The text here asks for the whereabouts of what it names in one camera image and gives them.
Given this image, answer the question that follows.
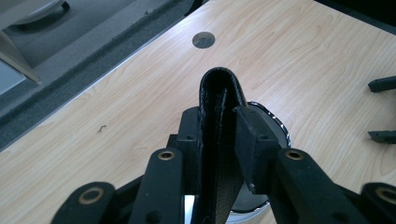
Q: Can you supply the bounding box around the black leather wallet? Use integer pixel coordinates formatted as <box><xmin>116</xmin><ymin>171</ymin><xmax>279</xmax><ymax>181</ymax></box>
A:
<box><xmin>190</xmin><ymin>66</ymin><xmax>250</xmax><ymax>224</ymax></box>

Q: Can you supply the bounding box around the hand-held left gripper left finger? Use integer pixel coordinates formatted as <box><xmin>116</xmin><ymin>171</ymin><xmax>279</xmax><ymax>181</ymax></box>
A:
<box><xmin>168</xmin><ymin>106</ymin><xmax>201</xmax><ymax>194</ymax></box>

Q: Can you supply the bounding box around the grey round cable hole cover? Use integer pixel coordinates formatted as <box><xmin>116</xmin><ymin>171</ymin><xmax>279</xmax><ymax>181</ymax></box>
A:
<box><xmin>191</xmin><ymin>31</ymin><xmax>217</xmax><ymax>49</ymax></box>

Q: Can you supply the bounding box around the white bowl with chrome rim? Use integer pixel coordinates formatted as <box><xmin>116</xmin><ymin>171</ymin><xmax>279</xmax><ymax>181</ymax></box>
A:
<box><xmin>182</xmin><ymin>100</ymin><xmax>292</xmax><ymax>224</ymax></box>

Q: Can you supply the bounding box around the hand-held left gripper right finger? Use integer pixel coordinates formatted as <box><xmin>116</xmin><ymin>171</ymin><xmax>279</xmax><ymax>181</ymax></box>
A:
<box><xmin>234</xmin><ymin>105</ymin><xmax>280</xmax><ymax>194</ymax></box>

